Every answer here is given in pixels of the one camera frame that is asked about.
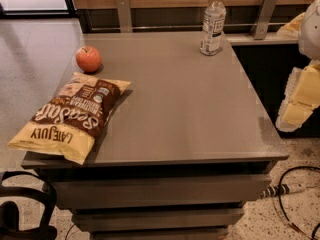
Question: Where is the grey drawer cabinet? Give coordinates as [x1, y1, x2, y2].
[21, 159, 290, 240]

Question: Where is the black floor cable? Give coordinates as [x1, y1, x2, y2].
[271, 165, 320, 240]

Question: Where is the brown yellow chip bag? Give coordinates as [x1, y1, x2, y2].
[8, 72, 130, 164]

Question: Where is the left metal bracket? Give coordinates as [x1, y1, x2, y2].
[116, 0, 133, 33]

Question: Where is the white power strip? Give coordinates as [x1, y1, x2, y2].
[260, 183, 306, 199]

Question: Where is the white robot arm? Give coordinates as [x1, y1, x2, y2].
[276, 0, 320, 132]

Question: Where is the right metal bracket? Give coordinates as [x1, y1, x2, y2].
[250, 0, 278, 40]

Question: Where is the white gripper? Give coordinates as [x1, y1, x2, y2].
[276, 60, 320, 132]

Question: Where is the metal bracket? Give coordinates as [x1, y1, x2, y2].
[116, 0, 133, 33]
[250, 0, 278, 40]

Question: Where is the clear plastic water bottle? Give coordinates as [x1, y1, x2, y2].
[200, 0, 226, 56]

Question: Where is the black bag with strap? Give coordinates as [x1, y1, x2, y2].
[0, 171, 58, 240]

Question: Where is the red apple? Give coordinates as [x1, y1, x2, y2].
[76, 46, 102, 73]

